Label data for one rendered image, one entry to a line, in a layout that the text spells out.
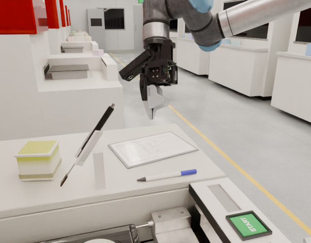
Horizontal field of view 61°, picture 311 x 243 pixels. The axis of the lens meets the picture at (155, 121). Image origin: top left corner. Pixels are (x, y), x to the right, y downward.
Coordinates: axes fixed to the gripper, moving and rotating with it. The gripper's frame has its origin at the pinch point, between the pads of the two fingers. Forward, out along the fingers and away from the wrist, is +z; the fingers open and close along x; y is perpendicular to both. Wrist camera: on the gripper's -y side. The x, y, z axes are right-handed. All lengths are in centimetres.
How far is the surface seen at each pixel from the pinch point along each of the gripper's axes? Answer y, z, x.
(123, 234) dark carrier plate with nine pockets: 4.9, 25.4, -19.1
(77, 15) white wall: -811, -558, 802
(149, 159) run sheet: 2.9, 11.8, -5.1
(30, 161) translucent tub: -14.5, 11.6, -25.8
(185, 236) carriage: 14.8, 26.6, -11.5
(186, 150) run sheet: 9.6, 9.7, 3.6
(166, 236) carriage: 11.4, 26.6, -13.2
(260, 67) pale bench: -9, -119, 415
